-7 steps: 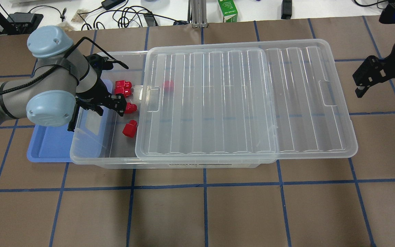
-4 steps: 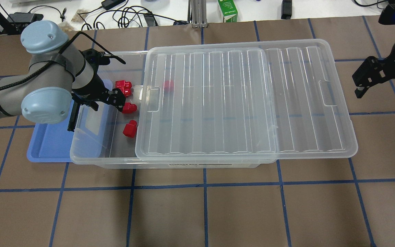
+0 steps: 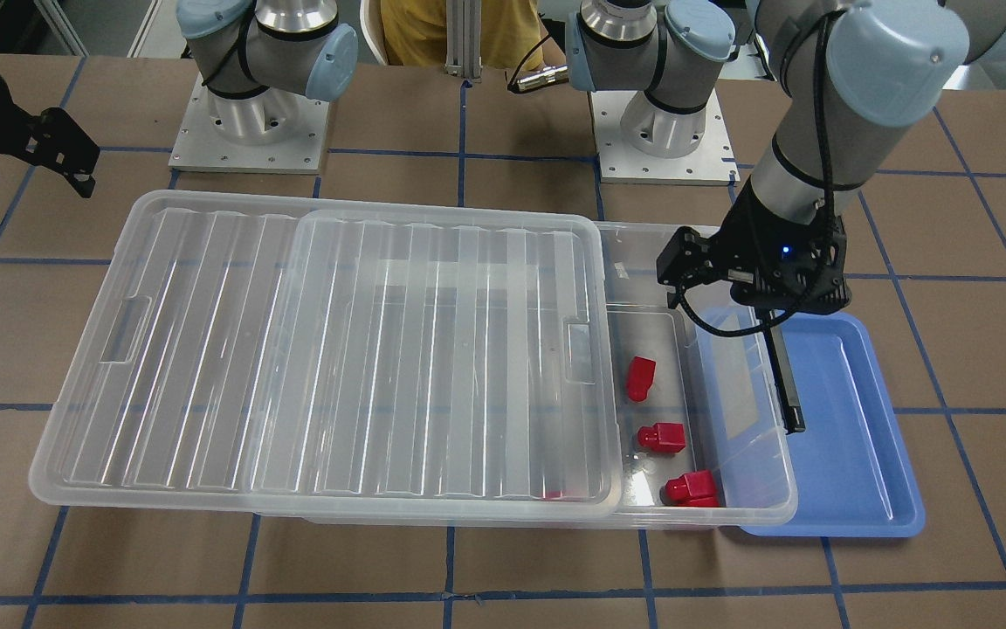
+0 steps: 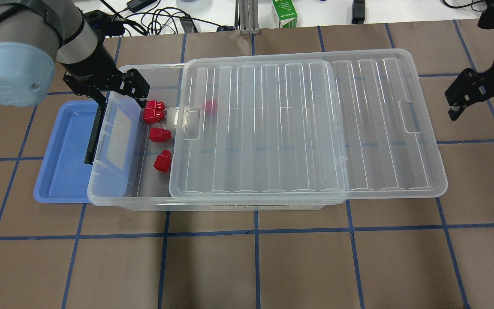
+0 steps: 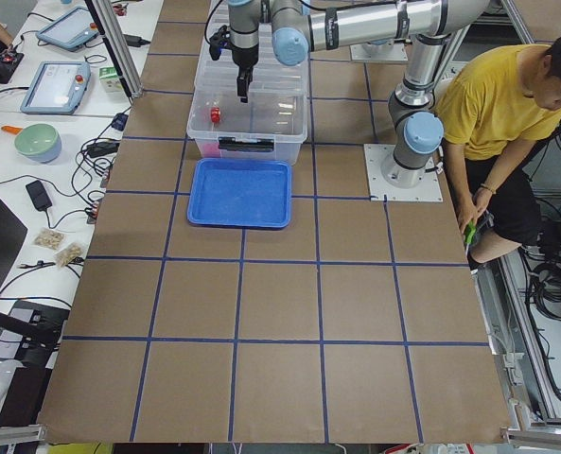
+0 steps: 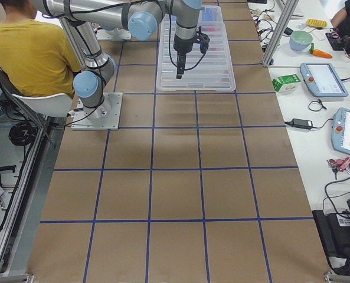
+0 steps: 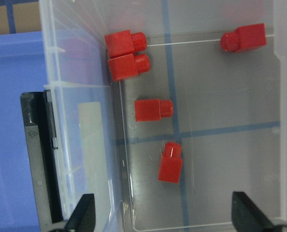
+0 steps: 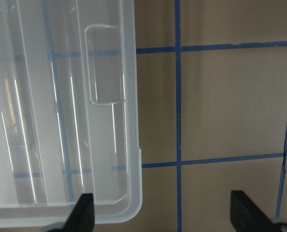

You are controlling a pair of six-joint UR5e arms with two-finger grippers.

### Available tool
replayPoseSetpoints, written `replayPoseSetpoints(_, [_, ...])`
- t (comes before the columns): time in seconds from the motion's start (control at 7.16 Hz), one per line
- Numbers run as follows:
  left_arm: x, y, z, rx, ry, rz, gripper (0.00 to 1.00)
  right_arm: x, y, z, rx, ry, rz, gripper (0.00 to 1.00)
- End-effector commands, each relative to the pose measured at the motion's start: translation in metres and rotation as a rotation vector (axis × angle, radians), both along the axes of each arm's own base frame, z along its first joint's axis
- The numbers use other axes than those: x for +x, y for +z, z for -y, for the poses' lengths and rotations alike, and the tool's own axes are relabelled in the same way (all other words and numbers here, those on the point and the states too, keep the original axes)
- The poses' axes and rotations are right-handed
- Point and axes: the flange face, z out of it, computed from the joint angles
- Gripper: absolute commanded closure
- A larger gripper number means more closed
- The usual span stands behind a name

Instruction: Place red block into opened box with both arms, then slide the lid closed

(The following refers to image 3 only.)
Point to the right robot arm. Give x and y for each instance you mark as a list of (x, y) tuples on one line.
[(268, 70)]

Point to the aluminium frame post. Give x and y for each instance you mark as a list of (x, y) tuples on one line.
[(463, 28)]

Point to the clear plastic storage box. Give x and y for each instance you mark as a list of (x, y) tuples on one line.
[(506, 375)]

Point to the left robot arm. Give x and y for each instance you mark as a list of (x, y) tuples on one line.
[(858, 74)]

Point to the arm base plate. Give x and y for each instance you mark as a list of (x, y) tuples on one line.
[(272, 133), (638, 143)]

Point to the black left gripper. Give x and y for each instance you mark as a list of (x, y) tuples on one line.
[(744, 231)]

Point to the red block front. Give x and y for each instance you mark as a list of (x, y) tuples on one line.
[(695, 489)]

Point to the clear plastic box lid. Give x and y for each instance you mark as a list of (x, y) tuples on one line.
[(156, 410)]

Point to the blue plastic tray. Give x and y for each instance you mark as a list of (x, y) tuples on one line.
[(847, 475)]

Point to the person in yellow shirt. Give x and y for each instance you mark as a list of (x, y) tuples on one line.
[(420, 33)]

